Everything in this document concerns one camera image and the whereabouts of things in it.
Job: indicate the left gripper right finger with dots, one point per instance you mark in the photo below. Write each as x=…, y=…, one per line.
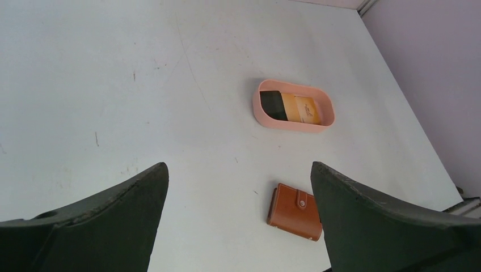
x=368, y=230

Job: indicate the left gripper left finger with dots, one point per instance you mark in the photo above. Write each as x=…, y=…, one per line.
x=112, y=230

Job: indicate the brown leather card holder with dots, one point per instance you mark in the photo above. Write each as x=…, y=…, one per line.
x=294, y=211

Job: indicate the pink oval tray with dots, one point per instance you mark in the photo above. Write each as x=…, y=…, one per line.
x=323, y=102

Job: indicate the aluminium frame rail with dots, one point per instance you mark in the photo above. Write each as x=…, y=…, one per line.
x=470, y=208

